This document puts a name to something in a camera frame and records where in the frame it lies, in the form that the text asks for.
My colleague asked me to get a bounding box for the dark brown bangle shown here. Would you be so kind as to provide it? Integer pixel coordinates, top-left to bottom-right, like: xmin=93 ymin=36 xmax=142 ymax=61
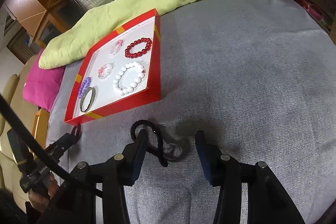
xmin=80 ymin=87 xmax=96 ymax=113

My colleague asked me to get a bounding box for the black hair tie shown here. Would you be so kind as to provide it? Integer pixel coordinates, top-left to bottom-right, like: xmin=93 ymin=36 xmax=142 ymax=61
xmin=130 ymin=119 xmax=188 ymax=168

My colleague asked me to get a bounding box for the purple bead bracelet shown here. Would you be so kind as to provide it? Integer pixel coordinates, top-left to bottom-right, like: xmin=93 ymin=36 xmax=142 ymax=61
xmin=78 ymin=77 xmax=93 ymax=97

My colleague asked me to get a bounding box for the small metal ring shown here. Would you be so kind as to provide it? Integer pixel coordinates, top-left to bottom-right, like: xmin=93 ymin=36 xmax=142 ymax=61
xmin=163 ymin=143 xmax=184 ymax=162

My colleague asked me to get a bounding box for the clear pink bead bracelet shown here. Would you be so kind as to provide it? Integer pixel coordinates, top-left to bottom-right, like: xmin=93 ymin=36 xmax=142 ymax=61
xmin=97 ymin=62 xmax=116 ymax=80

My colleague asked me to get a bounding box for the pink white bead bracelet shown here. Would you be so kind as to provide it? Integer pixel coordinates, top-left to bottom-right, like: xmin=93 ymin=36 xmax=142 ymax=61
xmin=109 ymin=39 xmax=125 ymax=57

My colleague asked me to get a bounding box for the red bead bracelet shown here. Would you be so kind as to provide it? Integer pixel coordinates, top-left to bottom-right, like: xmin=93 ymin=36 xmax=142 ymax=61
xmin=124 ymin=36 xmax=153 ymax=59

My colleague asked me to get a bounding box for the person's left hand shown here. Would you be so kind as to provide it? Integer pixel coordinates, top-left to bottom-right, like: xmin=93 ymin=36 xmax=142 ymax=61
xmin=28 ymin=173 xmax=60 ymax=213

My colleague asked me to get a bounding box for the magenta pillow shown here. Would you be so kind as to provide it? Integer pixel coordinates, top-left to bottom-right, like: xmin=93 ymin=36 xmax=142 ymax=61
xmin=23 ymin=50 xmax=65 ymax=113

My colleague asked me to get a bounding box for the beige sofa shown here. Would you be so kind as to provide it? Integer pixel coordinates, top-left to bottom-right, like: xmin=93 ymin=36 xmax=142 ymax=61
xmin=0 ymin=54 xmax=40 ymax=212

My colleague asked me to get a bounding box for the red shallow cardboard box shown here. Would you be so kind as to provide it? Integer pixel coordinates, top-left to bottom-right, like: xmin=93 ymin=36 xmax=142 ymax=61
xmin=64 ymin=9 xmax=161 ymax=125

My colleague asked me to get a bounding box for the grey fleece blanket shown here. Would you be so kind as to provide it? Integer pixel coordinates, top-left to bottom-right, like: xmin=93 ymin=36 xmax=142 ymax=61
xmin=60 ymin=0 xmax=335 ymax=223

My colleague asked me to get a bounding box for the wooden cabinet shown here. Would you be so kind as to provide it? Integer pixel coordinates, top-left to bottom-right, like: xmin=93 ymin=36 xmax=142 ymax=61
xmin=5 ymin=0 xmax=85 ymax=48

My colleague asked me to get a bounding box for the light green pillow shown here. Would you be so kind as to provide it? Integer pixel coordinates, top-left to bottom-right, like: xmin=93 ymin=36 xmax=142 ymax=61
xmin=39 ymin=0 xmax=200 ymax=69

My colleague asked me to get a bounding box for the black cable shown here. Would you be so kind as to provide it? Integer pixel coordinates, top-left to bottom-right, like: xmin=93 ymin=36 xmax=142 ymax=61
xmin=0 ymin=92 xmax=103 ymax=198

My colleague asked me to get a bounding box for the wooden bed frame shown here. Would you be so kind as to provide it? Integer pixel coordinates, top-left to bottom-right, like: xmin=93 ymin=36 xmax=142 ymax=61
xmin=32 ymin=109 xmax=50 ymax=149

